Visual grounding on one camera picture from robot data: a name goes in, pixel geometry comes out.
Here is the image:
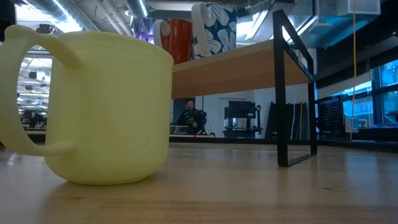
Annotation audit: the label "red mug white handle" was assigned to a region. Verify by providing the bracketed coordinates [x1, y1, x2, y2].
[152, 17, 194, 65]

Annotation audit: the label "blue white floral mug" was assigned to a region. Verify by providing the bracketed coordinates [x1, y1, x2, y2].
[190, 2, 238, 60]

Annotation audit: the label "yellow mug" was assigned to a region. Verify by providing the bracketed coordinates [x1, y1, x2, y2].
[0, 24, 175, 187]

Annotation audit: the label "purple faceted tumbler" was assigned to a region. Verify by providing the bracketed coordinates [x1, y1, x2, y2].
[133, 17, 158, 44]

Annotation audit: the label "person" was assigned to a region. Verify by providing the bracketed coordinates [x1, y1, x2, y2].
[175, 98, 200, 135]

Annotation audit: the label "black workstation with monitor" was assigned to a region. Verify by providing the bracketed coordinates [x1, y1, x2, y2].
[223, 100, 264, 139]

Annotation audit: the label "black leaning panels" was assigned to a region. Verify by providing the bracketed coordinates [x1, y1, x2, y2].
[264, 101, 312, 140]

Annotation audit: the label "black pegboard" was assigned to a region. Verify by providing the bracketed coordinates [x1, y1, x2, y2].
[316, 95, 345, 139]

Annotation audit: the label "white ceiling box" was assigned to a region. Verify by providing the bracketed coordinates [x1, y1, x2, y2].
[335, 0, 381, 17]

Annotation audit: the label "black aluminium table frame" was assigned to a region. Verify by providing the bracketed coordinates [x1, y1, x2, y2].
[169, 135, 398, 154]

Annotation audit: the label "wooden shelf black metal frame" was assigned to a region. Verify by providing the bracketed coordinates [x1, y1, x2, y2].
[170, 9, 318, 167]

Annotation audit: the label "small silver ceiling duct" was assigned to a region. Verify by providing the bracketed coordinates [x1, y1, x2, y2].
[126, 0, 150, 19]

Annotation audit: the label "black yellow ceiling cord reel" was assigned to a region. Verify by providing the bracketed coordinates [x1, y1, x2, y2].
[34, 23, 57, 34]

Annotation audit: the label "window with black frame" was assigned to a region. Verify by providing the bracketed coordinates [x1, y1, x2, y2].
[317, 58, 398, 131]

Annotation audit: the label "large silver ceiling duct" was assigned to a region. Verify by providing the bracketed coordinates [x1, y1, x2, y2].
[23, 0, 100, 32]

